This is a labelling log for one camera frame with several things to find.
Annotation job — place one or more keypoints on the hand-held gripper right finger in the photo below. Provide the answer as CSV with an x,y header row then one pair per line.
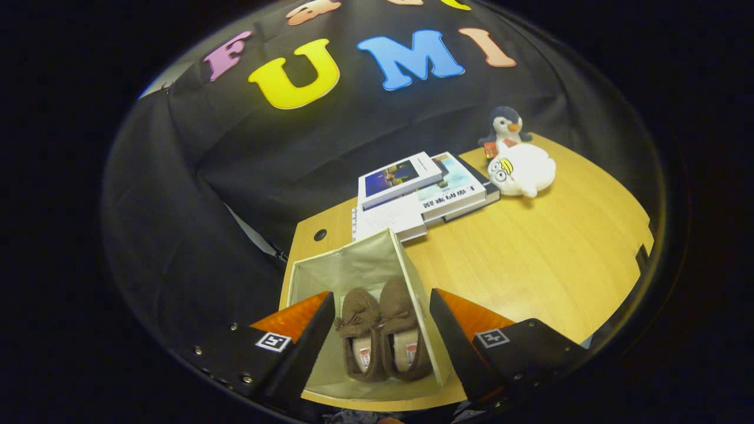
x,y
462,353

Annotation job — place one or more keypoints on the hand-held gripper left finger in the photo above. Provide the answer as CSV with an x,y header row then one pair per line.
x,y
306,353

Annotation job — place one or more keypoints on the brown fuzzy slipper shoe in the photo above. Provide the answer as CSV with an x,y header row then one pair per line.
x,y
397,303
360,309

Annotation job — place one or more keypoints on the green fabric storage box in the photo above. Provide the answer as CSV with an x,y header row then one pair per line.
x,y
353,268

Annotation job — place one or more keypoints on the white cover book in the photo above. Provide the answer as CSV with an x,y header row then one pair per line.
x,y
383,224

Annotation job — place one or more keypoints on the black cover book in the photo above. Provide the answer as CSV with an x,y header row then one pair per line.
x,y
492,193

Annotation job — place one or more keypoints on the light blue cover book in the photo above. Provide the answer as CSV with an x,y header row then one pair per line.
x,y
456,188

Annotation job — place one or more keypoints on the dark blue cover book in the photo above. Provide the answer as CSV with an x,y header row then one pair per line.
x,y
397,176

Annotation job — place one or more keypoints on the white plush toy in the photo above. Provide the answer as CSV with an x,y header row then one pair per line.
x,y
524,171

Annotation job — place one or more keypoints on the penguin plush toy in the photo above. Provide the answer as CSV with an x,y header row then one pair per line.
x,y
503,126

